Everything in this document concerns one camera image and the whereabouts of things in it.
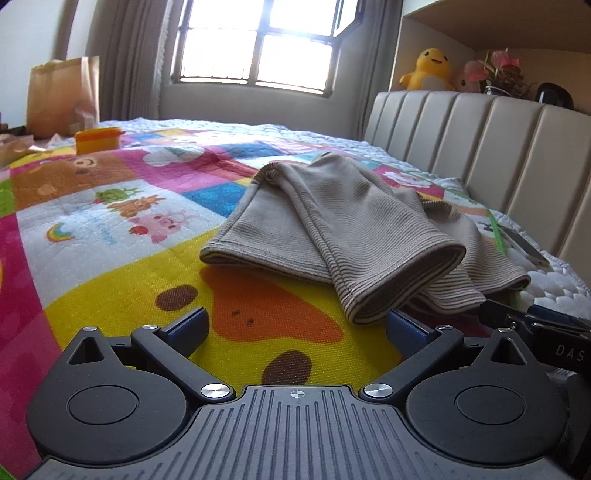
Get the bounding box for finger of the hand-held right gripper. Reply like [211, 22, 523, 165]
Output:
[529, 305, 591, 329]
[480, 299, 534, 329]

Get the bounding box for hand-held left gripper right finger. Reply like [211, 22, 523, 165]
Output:
[361, 308, 539, 400]

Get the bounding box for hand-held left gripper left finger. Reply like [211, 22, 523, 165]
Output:
[60, 306, 235, 401]

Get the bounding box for brown striped knit garment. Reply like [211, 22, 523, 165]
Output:
[199, 152, 532, 325]

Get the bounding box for white smartphone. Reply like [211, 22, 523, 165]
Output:
[501, 226, 551, 267]

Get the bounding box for colourful cartoon printed blanket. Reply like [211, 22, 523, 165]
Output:
[0, 124, 513, 476]

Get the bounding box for beige padded headboard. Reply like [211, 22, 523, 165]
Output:
[365, 90, 591, 282]

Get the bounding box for orange plastic container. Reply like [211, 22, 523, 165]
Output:
[75, 127, 125, 155]

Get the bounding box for black rounded object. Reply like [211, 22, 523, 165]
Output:
[537, 82, 575, 110]

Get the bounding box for pink plush toy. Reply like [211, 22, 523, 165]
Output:
[455, 60, 490, 94]

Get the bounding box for potted pink flowers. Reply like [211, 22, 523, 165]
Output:
[480, 48, 536, 99]

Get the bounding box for crumpled beige paper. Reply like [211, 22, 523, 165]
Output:
[0, 131, 61, 169]

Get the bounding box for yellow duck plush toy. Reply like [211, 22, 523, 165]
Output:
[399, 47, 455, 92]

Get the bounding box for grey pleated curtain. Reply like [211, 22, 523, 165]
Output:
[85, 0, 185, 123]
[330, 0, 404, 139]

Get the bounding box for brown paper bag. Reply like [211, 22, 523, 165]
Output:
[25, 55, 101, 139]

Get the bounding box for barred window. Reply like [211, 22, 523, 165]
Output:
[171, 0, 361, 97]

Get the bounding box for beige wooden shelf unit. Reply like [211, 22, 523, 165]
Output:
[388, 0, 591, 114]

